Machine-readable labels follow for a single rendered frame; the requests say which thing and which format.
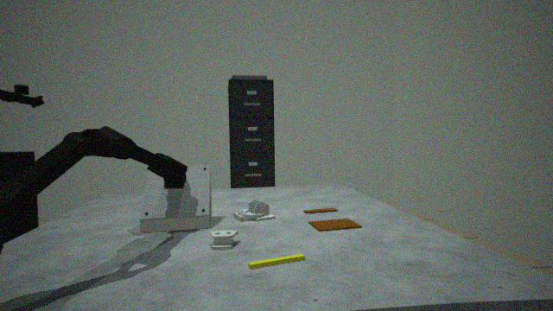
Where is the brown rectangular plate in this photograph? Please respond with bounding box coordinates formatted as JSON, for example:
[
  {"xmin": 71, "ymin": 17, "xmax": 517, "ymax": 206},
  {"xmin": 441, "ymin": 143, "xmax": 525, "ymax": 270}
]
[{"xmin": 309, "ymin": 219, "xmax": 362, "ymax": 232}]

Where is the yellow flat bar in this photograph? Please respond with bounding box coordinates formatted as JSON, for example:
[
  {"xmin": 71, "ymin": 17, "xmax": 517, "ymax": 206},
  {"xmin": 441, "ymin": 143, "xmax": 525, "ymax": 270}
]
[{"xmin": 249, "ymin": 254, "xmax": 304, "ymax": 269}]

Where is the brown flat bar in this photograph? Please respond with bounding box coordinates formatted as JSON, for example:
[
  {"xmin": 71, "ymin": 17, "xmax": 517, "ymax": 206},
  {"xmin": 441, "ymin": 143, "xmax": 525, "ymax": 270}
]
[{"xmin": 303, "ymin": 208, "xmax": 337, "ymax": 213}]

